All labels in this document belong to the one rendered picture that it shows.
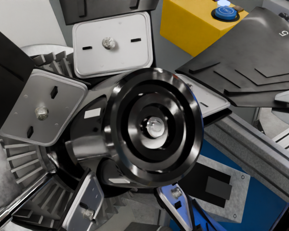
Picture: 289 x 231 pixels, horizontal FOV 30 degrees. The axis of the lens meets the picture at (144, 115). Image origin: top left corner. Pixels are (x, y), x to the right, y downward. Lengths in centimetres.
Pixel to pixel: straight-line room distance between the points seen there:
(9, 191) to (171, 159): 20
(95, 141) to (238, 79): 23
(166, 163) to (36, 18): 35
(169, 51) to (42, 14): 99
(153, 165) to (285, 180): 58
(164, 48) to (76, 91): 122
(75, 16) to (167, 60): 118
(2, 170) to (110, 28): 20
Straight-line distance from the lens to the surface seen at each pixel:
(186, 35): 109
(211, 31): 103
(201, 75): 67
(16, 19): 80
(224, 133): 115
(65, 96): 54
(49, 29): 81
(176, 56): 180
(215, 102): 63
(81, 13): 61
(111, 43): 58
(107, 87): 52
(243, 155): 114
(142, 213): 207
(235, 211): 80
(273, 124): 259
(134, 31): 59
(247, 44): 76
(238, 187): 80
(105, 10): 60
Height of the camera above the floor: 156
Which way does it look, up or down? 39 degrees down
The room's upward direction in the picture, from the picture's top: 5 degrees clockwise
